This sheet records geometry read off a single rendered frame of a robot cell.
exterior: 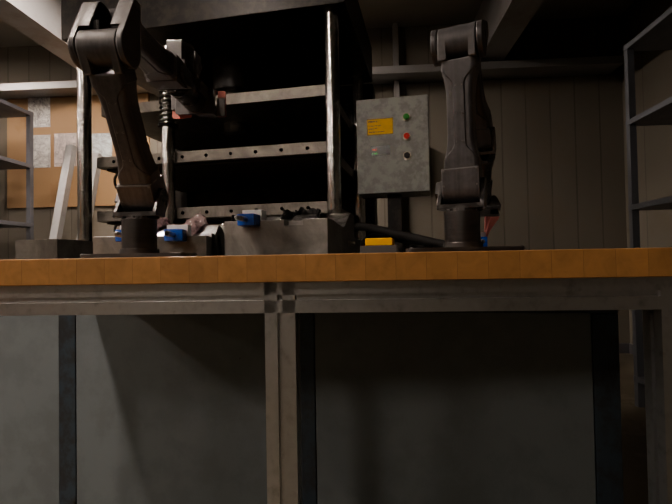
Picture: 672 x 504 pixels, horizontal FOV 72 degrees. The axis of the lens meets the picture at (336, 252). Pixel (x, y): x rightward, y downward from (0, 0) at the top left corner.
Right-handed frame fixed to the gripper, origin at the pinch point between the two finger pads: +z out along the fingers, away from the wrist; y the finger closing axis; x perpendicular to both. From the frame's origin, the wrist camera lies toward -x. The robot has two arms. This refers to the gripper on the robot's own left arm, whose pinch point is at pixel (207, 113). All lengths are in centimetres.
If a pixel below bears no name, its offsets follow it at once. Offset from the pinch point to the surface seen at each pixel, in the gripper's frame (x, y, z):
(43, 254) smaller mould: 37, 54, 11
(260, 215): 29.8, -17.2, -11.5
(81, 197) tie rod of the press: 9, 85, 76
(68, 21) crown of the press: -70, 89, 72
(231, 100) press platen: -32, 16, 76
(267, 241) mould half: 36.3, -19.0, -12.5
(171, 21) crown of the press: -63, 39, 65
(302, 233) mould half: 34.6, -27.7, -13.7
